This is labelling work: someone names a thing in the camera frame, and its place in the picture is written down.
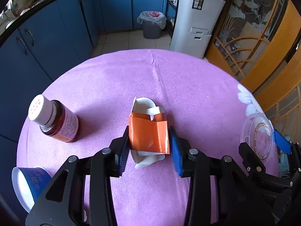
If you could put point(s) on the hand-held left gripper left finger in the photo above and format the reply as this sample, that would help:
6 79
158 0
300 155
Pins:
123 156

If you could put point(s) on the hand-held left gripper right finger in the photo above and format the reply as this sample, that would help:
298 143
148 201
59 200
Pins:
176 153

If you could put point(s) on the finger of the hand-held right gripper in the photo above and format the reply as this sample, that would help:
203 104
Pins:
281 141
250 157

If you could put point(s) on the clear plastic lid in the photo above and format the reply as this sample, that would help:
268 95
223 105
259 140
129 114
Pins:
257 131

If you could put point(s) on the orange and white paper wrapper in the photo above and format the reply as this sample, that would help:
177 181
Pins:
148 134

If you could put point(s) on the purple tablecloth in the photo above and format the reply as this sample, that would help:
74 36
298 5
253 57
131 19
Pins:
164 87

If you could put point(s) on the brown bottle with white cap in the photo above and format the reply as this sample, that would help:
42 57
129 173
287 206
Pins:
56 121

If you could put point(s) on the wooden frosted glass sliding door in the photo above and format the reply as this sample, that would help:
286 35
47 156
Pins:
258 63

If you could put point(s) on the blue paper cup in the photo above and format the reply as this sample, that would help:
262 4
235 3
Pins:
28 188

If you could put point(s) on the grey bin with plastic liner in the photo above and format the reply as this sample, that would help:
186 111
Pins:
152 27

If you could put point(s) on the white appliance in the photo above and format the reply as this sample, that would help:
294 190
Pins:
196 21

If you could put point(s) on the black metal shelf rack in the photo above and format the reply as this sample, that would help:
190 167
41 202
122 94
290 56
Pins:
169 16

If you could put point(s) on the blue base cabinets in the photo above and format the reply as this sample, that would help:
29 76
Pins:
58 35

